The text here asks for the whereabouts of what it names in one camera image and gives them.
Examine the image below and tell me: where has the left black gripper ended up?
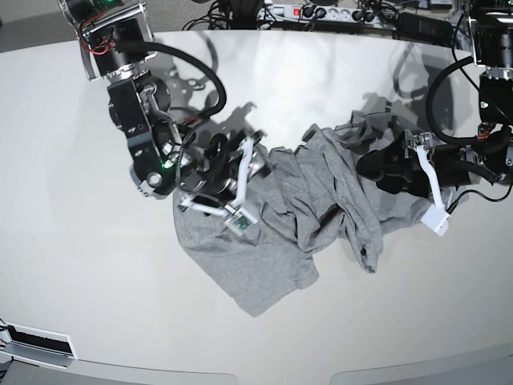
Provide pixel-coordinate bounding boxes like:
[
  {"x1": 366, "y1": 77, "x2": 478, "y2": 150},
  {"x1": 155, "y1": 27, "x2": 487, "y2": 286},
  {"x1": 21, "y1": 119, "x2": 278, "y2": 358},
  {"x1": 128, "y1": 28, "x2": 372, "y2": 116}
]
[{"x1": 356, "y1": 138, "x2": 482, "y2": 200}]

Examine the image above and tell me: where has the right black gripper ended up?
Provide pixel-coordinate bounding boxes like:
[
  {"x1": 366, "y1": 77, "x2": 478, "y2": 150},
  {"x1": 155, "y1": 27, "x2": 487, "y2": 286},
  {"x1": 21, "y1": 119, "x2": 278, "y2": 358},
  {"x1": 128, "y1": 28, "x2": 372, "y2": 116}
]
[{"x1": 178, "y1": 136, "x2": 272, "y2": 201}]

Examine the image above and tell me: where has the grey t-shirt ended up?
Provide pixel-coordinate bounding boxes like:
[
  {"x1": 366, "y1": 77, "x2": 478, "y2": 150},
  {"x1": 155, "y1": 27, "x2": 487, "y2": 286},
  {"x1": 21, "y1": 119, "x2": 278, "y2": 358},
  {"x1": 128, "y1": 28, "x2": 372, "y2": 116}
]
[{"x1": 172, "y1": 110, "x2": 454, "y2": 318}]

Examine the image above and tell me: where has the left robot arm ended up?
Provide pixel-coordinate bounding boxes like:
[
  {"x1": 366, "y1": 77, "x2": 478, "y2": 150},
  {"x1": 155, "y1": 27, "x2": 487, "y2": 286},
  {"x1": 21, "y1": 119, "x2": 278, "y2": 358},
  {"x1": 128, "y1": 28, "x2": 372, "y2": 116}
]
[{"x1": 357, "y1": 1, "x2": 512, "y2": 197}]

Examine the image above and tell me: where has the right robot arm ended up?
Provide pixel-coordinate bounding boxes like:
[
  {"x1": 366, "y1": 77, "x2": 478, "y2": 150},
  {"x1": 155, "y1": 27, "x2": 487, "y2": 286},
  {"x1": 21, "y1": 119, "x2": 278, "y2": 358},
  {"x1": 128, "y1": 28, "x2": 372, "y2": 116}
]
[{"x1": 59, "y1": 1, "x2": 270, "y2": 204}]

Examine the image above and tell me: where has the black power adapter brick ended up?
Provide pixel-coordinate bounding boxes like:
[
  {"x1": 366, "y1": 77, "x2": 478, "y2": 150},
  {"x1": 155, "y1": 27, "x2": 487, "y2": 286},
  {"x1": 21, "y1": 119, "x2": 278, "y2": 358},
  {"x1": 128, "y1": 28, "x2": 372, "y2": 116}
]
[{"x1": 397, "y1": 13, "x2": 453, "y2": 47}]

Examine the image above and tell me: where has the white power strip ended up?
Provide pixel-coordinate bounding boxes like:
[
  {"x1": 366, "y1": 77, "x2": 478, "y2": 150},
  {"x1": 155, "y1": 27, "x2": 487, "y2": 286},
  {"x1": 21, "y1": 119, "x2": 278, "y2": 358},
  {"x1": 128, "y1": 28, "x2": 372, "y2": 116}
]
[{"x1": 256, "y1": 3, "x2": 394, "y2": 29}]

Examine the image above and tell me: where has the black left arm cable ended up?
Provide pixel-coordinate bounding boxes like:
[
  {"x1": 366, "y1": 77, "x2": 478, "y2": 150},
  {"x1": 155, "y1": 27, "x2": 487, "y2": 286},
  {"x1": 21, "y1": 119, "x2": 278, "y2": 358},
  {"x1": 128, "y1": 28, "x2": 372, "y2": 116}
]
[{"x1": 426, "y1": 55, "x2": 488, "y2": 145}]

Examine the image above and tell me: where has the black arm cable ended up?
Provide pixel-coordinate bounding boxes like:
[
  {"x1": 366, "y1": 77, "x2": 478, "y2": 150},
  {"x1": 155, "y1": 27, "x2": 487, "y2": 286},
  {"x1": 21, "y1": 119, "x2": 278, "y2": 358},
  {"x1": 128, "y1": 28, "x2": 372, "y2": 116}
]
[
  {"x1": 426, "y1": 55, "x2": 488, "y2": 145},
  {"x1": 119, "y1": 42, "x2": 229, "y2": 125}
]

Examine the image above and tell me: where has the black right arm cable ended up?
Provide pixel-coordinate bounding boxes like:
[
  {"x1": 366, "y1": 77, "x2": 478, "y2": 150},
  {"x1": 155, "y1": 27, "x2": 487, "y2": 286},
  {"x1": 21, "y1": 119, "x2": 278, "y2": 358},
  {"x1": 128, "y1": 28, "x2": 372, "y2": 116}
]
[{"x1": 119, "y1": 42, "x2": 229, "y2": 125}]

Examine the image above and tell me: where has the white slotted table bracket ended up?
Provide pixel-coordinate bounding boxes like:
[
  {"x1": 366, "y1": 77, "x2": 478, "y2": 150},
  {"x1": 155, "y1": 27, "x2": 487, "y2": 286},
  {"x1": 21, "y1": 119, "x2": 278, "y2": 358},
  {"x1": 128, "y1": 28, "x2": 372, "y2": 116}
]
[{"x1": 1, "y1": 320, "x2": 79, "y2": 370}]

